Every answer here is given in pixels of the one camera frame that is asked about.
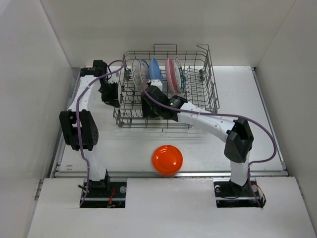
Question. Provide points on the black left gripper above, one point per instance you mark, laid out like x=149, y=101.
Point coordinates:
x=112, y=100

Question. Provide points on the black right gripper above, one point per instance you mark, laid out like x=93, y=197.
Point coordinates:
x=146, y=111

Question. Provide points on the white patterned plate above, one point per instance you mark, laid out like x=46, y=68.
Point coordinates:
x=136, y=76

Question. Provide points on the white plate colourful print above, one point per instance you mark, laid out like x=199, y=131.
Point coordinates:
x=144, y=71

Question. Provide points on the orange plastic plate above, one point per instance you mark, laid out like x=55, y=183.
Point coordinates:
x=167, y=160

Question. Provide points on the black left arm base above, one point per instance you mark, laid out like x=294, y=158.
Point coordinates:
x=104, y=194

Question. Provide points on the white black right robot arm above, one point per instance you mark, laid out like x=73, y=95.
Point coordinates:
x=235, y=133

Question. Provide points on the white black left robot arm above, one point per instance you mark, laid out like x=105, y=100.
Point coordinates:
x=79, y=129

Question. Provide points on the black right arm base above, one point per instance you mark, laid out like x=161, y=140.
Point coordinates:
x=230, y=195

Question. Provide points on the blue plastic plate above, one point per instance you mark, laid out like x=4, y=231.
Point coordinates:
x=154, y=70

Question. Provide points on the pink plastic plate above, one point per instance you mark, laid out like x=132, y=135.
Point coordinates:
x=173, y=76

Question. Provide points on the white plate teal rim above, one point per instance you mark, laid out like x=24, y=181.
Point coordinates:
x=180, y=75

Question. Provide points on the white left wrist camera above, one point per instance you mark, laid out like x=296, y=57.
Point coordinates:
x=114, y=78

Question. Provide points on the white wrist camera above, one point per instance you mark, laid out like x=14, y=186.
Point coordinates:
x=114, y=78
x=155, y=82

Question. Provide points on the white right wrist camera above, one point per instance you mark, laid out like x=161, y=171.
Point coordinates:
x=155, y=82

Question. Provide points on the grey wire dish rack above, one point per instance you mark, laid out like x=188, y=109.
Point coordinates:
x=200, y=85

